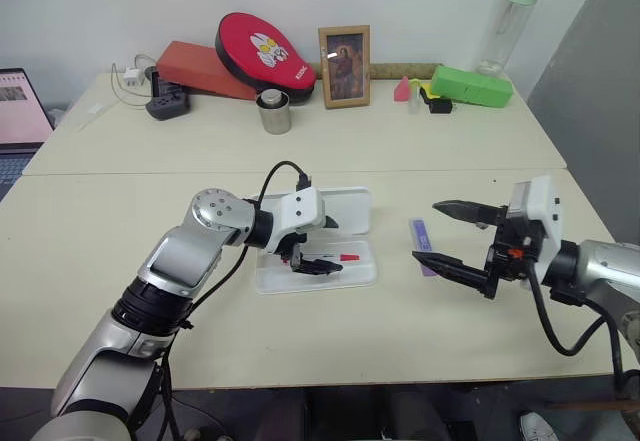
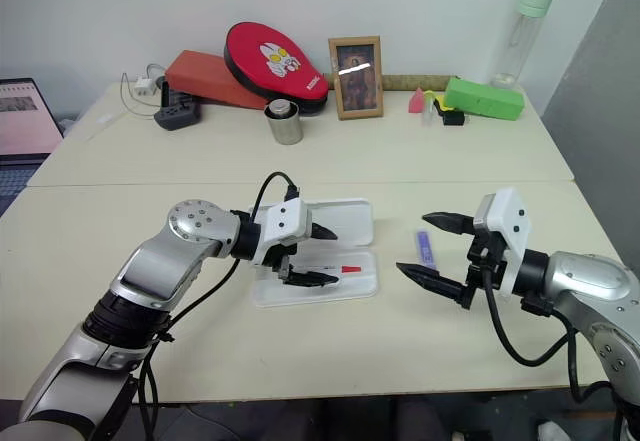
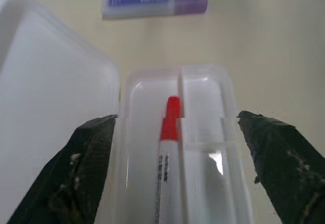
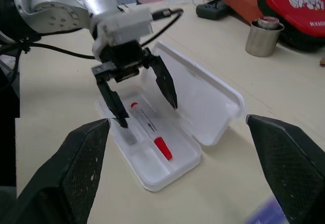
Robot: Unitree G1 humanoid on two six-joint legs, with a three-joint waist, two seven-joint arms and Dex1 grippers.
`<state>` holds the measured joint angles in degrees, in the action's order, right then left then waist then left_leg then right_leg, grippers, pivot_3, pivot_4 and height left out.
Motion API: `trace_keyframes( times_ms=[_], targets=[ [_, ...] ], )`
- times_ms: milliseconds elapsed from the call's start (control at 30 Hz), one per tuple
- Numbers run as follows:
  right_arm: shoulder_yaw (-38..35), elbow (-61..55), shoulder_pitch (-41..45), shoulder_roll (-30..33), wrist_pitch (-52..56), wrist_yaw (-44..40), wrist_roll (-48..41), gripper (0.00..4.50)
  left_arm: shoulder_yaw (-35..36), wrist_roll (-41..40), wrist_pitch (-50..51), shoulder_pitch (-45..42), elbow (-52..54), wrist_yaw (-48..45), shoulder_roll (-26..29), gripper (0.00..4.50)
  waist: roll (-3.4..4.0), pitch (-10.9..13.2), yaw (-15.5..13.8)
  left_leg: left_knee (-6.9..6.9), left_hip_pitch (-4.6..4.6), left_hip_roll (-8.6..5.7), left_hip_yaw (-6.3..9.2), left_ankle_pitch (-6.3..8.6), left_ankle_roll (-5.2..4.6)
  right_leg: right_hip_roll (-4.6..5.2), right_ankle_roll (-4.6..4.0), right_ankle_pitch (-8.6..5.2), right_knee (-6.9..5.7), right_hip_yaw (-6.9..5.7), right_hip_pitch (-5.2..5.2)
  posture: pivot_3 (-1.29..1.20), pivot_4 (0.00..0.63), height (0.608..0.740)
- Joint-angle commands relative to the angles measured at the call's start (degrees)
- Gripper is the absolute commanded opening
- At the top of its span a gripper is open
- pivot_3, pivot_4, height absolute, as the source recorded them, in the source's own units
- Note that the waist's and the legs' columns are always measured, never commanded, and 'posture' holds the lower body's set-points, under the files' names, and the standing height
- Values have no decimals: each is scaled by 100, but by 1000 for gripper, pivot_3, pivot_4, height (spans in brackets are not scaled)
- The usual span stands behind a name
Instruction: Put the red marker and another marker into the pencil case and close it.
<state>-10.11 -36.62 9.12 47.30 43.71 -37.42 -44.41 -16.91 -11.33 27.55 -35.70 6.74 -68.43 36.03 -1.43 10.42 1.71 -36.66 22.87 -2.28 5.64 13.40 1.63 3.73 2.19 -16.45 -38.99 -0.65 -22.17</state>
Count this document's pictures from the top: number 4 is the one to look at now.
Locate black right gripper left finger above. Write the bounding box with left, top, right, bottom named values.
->
left=0, top=118, right=113, bottom=224

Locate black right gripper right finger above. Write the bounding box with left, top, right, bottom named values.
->
left=245, top=114, right=325, bottom=224

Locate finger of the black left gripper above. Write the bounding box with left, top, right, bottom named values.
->
left=95, top=74, right=129, bottom=130
left=143, top=47, right=178, bottom=110

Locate white plastic pencil case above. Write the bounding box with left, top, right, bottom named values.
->
left=95, top=40, right=246, bottom=193

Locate red capped marker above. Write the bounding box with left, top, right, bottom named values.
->
left=129, top=102, right=174, bottom=162

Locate red and black cartoon case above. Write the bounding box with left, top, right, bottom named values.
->
left=256, top=0, right=325, bottom=52

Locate blue purple object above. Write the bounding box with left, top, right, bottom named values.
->
left=245, top=195, right=290, bottom=224

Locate black handheld device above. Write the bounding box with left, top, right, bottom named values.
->
left=195, top=0, right=231, bottom=21

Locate silver metal cup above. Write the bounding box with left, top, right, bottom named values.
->
left=245, top=20, right=285, bottom=58

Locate orange red box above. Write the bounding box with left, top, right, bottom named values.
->
left=220, top=0, right=266, bottom=27

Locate silver cylinder with red top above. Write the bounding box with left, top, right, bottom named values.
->
left=257, top=17, right=279, bottom=30

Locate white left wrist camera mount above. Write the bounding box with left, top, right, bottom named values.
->
left=91, top=7, right=153, bottom=58

